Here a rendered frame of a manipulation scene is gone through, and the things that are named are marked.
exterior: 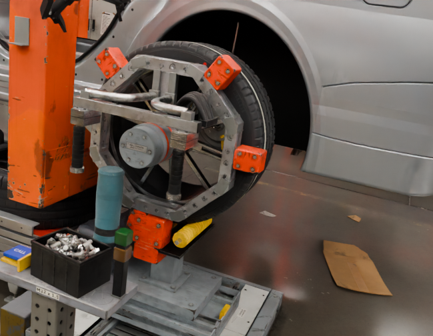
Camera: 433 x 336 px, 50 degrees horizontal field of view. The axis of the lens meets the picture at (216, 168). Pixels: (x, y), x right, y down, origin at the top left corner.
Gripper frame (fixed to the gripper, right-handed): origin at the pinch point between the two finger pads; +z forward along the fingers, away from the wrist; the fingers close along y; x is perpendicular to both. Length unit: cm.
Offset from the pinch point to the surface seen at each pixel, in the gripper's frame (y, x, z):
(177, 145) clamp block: -13.9, 30.8, 20.5
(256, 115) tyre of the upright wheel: -42, 23, 39
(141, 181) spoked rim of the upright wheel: 0, 32, 68
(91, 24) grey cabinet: 38, -258, 508
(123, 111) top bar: -1.3, 15.9, 27.4
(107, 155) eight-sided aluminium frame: 10, 20, 63
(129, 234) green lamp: 5, 52, 26
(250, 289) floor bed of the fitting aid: -36, 88, 118
